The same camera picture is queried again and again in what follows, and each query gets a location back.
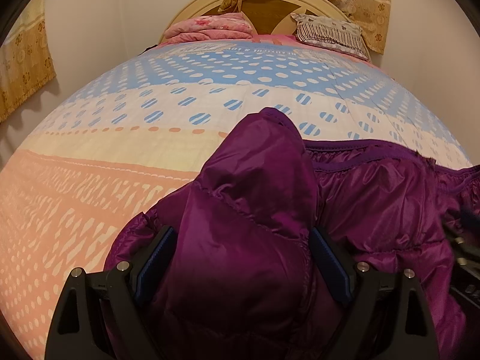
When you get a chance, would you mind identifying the grey patterned pillow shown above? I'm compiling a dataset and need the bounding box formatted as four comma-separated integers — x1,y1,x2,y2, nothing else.
290,13,370,61

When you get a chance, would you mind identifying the beige wooden headboard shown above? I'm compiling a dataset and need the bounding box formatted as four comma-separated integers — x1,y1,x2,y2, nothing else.
171,0,348,35

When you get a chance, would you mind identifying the pink blue dotted bedspread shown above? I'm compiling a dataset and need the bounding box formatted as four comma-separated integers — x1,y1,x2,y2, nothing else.
1,36,470,359

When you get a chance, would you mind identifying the beige side window curtain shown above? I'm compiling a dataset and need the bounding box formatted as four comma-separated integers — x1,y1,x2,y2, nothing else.
0,0,56,121

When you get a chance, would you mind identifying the folded pink blanket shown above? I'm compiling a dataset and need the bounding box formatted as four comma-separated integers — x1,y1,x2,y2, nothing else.
163,12,257,44

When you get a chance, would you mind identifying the purple puffer jacket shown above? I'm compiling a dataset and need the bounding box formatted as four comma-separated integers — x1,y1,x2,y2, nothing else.
105,108,479,359

